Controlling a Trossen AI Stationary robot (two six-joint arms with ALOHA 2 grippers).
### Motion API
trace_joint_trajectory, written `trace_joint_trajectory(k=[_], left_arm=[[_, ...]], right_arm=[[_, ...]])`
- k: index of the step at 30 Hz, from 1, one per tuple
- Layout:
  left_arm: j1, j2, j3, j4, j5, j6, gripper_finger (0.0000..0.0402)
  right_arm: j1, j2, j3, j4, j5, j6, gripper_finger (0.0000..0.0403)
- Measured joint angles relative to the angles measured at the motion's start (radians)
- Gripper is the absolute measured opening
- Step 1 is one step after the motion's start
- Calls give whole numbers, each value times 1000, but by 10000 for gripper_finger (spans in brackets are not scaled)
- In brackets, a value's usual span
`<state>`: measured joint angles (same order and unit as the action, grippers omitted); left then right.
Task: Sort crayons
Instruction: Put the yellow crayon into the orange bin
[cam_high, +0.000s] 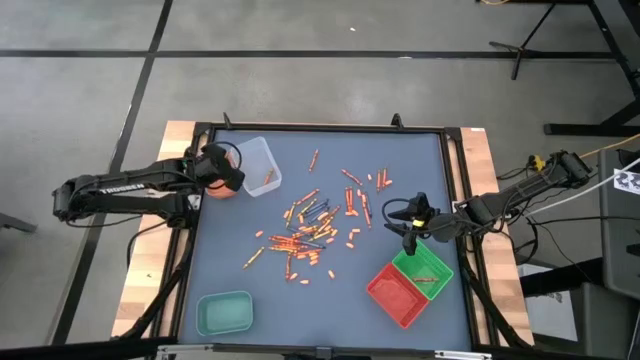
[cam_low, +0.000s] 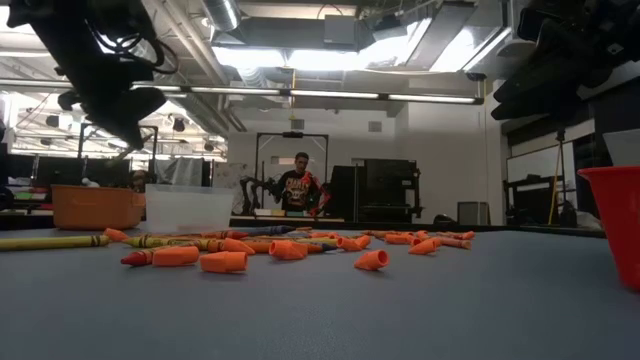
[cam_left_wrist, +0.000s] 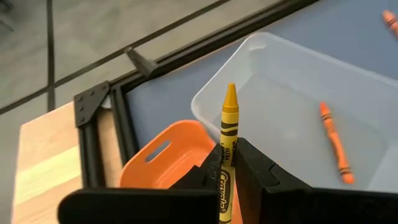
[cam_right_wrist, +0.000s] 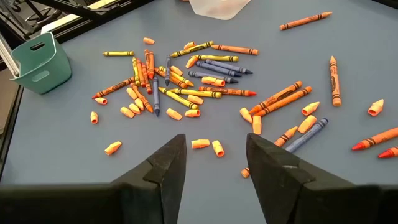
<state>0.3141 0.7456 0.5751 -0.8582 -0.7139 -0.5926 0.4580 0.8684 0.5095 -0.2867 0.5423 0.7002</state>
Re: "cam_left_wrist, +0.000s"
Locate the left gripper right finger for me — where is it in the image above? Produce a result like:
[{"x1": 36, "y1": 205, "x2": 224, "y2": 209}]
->
[{"x1": 235, "y1": 138, "x2": 398, "y2": 224}]

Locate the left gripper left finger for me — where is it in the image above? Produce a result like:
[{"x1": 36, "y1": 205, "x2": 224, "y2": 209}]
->
[{"x1": 58, "y1": 143, "x2": 222, "y2": 224}]

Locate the orange crayon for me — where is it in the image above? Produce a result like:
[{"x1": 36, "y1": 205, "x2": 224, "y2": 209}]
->
[
  {"x1": 381, "y1": 9, "x2": 398, "y2": 40},
  {"x1": 319, "y1": 101, "x2": 356, "y2": 185}
]

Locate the yellow crayon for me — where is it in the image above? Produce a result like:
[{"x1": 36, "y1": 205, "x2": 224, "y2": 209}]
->
[{"x1": 218, "y1": 82, "x2": 240, "y2": 224}]

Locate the orange plastic bin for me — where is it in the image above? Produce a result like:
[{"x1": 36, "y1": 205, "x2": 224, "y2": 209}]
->
[{"x1": 119, "y1": 119, "x2": 243, "y2": 224}]

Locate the clear plastic bin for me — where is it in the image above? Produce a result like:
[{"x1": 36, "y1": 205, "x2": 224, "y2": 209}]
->
[{"x1": 190, "y1": 31, "x2": 398, "y2": 194}]

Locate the grey-blue table mat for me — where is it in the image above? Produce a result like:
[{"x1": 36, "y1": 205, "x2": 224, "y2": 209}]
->
[{"x1": 126, "y1": 0, "x2": 398, "y2": 156}]

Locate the black table frame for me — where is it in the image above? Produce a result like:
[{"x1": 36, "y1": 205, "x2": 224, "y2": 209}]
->
[{"x1": 73, "y1": 0, "x2": 321, "y2": 189}]

